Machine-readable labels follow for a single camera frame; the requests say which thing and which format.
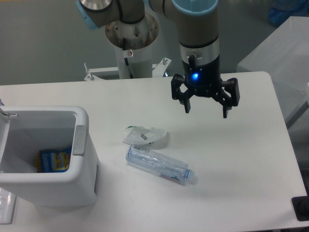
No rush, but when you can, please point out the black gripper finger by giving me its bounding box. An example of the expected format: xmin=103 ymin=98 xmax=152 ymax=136
xmin=171 ymin=73 xmax=193 ymax=114
xmin=211 ymin=78 xmax=240 ymax=118

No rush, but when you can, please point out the black device at table edge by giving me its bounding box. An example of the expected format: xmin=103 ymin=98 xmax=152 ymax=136
xmin=292 ymin=196 xmax=309 ymax=221

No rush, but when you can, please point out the blue bag in background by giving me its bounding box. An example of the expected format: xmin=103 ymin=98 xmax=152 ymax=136
xmin=267 ymin=0 xmax=309 ymax=27

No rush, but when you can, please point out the clear plastic sheet holder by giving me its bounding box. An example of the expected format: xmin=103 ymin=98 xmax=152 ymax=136
xmin=0 ymin=188 xmax=16 ymax=225

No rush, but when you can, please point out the white plastic wrapper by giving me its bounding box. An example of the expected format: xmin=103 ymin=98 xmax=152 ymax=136
xmin=122 ymin=126 xmax=167 ymax=145

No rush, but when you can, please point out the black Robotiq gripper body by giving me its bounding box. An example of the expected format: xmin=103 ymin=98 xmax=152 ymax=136
xmin=182 ymin=56 xmax=223 ymax=98

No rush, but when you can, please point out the blue yellow snack packet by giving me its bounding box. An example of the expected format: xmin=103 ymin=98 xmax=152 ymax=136
xmin=37 ymin=147 xmax=72 ymax=173

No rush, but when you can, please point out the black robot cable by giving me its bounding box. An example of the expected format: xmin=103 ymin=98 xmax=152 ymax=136
xmin=122 ymin=38 xmax=134 ymax=79

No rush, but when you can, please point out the clear crushed plastic bottle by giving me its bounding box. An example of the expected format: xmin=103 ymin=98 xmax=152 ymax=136
xmin=126 ymin=145 xmax=195 ymax=185

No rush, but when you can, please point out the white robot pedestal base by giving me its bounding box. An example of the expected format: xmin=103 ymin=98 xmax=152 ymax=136
xmin=84 ymin=13 xmax=171 ymax=81

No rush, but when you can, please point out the white trash can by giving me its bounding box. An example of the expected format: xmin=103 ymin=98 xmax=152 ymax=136
xmin=0 ymin=106 xmax=99 ymax=206

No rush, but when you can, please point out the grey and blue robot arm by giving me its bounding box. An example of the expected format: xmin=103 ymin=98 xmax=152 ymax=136
xmin=76 ymin=0 xmax=240 ymax=116

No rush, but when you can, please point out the white covered side table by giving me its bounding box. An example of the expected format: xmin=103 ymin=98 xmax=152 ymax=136
xmin=237 ymin=16 xmax=309 ymax=120

